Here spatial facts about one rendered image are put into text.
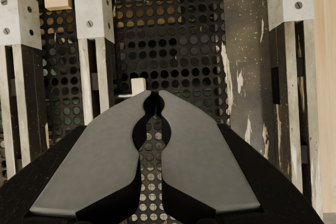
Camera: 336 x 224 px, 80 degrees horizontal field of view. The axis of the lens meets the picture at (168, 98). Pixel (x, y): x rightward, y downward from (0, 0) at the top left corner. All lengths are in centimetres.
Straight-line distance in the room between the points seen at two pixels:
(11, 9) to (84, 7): 17
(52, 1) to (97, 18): 16
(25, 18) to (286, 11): 58
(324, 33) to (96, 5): 52
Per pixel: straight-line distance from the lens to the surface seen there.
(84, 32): 50
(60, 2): 61
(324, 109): 59
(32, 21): 62
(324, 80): 59
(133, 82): 49
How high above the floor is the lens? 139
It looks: 34 degrees down
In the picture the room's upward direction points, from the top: 179 degrees clockwise
